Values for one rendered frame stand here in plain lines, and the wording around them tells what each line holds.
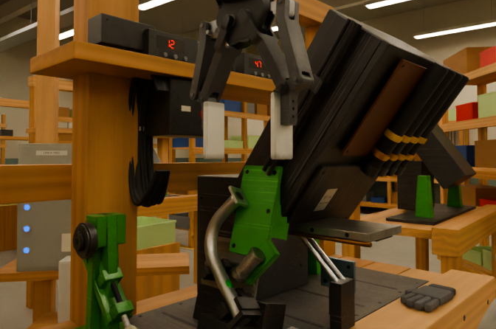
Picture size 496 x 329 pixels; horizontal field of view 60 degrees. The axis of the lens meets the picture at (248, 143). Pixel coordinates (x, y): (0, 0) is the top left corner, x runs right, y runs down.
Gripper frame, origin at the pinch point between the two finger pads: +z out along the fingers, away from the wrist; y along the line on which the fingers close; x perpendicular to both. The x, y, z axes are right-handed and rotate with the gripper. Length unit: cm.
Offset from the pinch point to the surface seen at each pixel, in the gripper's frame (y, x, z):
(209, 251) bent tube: -42, 32, 24
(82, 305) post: -67, 13, 38
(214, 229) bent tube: -43, 34, 19
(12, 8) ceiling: -933, 270, -308
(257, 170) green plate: -35, 40, 5
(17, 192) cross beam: -74, 0, 10
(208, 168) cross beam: -74, 60, 6
